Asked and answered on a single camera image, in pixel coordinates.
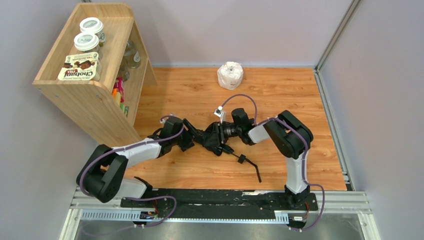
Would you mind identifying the white lidded cup far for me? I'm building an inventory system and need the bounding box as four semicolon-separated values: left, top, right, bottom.
79;17;106;47

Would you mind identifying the white lidded cup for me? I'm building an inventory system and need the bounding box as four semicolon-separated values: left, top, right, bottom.
73;32;103;60
79;17;106;47

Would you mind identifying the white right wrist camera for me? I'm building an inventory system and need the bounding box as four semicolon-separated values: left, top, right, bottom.
213;106;227;123

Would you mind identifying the white paper towel roll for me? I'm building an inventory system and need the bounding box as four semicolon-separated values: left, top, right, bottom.
217;61;244;90

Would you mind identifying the Chobani yogurt flip pack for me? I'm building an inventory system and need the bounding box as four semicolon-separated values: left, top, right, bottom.
57;52;102;82

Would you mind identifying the white lidded cup near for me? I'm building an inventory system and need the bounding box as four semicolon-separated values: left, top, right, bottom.
73;32;103;60

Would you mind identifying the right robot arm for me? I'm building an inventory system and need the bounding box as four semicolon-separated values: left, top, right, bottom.
200;108;314;208

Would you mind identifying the black folding umbrella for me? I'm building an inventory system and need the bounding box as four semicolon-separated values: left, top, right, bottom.
193;121;262;183

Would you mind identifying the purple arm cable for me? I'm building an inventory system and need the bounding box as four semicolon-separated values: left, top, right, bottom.
220;93;326;231
77;114;186;198

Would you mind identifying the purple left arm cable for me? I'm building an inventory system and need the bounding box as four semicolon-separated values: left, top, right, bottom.
77;114;186;198

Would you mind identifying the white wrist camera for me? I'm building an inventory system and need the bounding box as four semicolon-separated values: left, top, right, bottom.
213;106;227;123
159;114;176;125

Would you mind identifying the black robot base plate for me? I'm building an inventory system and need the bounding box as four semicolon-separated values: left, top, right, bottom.
120;188;319;220

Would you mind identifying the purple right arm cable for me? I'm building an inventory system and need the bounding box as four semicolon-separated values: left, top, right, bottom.
220;93;326;231

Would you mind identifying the corner aluminium post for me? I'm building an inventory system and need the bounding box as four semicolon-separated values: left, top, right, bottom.
314;0;362;73

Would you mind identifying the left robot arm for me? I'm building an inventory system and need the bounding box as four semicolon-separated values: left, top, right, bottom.
76;115;197;203

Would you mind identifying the wooden shelf unit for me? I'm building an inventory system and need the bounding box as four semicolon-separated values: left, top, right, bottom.
33;2;157;147

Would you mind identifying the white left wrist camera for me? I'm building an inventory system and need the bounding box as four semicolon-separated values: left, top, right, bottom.
159;114;176;125

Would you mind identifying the aluminium frame rail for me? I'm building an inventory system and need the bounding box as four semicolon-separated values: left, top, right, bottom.
59;188;380;240

